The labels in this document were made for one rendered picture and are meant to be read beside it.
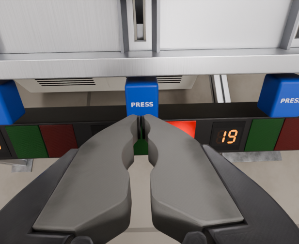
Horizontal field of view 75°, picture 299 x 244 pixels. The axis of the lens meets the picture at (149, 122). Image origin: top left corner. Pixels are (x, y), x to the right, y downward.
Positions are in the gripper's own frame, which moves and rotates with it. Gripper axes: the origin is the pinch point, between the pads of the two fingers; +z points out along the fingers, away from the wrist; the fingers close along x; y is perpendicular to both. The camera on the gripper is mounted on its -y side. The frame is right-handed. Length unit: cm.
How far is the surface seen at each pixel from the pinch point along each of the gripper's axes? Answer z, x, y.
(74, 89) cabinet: 69, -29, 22
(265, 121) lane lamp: 4.0, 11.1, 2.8
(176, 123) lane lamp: 4.0, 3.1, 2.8
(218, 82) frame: 45, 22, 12
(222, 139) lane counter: 4.0, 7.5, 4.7
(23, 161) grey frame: 52, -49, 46
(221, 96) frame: 41.2, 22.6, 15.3
